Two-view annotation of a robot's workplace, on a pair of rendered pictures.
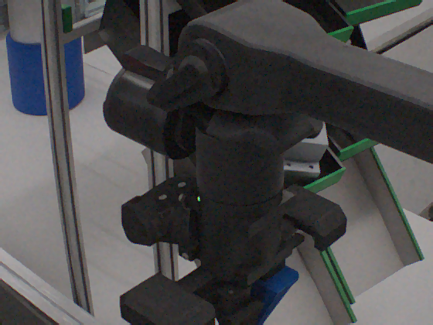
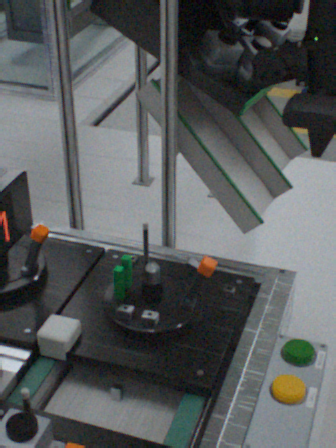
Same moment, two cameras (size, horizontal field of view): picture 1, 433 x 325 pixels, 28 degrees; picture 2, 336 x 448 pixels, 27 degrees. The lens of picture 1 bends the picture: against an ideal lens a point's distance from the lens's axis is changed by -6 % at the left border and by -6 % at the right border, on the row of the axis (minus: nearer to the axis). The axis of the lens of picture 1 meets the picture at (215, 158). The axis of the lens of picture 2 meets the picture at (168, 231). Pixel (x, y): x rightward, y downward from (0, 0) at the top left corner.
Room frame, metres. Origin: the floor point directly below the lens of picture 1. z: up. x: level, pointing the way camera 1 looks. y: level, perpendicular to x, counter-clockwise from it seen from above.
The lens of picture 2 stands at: (-0.12, 0.46, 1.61)
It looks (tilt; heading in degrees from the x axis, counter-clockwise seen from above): 33 degrees down; 336
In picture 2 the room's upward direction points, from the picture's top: straight up
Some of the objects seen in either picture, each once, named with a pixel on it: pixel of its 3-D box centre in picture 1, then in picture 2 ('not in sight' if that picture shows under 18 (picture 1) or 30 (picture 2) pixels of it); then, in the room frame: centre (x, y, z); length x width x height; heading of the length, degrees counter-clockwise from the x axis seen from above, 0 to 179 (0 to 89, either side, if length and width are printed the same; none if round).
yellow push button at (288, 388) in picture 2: not in sight; (288, 390); (0.40, 0.06, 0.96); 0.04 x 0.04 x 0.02
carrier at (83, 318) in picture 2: not in sight; (152, 284); (0.60, 0.16, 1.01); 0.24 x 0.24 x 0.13; 47
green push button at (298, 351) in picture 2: not in sight; (298, 353); (0.45, 0.02, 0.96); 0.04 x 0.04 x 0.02
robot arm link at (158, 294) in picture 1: (240, 231); (328, 63); (0.51, -0.02, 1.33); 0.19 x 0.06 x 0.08; 137
